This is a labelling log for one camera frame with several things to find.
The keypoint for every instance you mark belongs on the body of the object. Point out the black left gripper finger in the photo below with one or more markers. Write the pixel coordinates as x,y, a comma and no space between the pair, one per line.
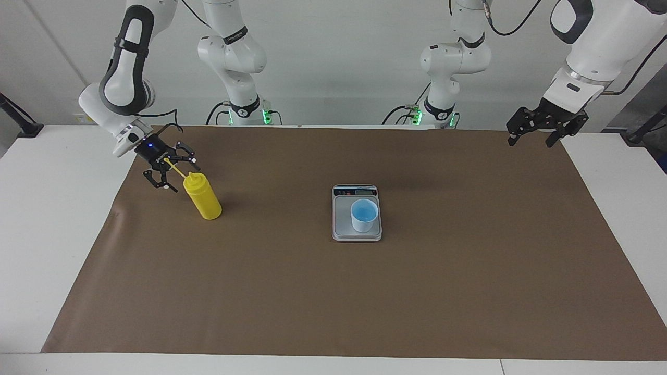
570,127
523,122

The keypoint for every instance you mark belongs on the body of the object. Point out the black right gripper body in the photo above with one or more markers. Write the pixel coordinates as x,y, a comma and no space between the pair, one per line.
153,153

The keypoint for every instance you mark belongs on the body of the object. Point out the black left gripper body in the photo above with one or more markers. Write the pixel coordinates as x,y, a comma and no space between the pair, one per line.
557,112

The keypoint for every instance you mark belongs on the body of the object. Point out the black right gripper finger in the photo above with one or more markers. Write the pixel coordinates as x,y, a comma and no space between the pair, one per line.
186,153
159,178

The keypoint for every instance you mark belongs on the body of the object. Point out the yellow squeeze bottle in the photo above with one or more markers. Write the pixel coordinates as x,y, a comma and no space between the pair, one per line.
206,200

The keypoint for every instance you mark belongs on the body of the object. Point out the light blue plastic cup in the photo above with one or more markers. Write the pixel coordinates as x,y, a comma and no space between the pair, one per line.
365,216

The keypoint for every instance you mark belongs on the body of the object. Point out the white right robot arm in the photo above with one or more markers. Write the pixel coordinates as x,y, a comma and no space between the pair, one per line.
125,78

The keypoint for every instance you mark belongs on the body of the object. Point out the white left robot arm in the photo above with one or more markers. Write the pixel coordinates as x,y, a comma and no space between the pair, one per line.
453,57

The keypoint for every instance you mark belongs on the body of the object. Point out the silver digital kitchen scale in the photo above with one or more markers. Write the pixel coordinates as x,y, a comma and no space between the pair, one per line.
341,229

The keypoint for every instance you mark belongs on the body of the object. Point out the black clamp stand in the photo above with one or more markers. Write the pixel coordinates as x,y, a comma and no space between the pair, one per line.
26,127
638,136

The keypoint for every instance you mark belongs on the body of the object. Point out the brown paper table mat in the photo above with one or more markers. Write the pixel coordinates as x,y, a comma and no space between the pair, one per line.
469,271

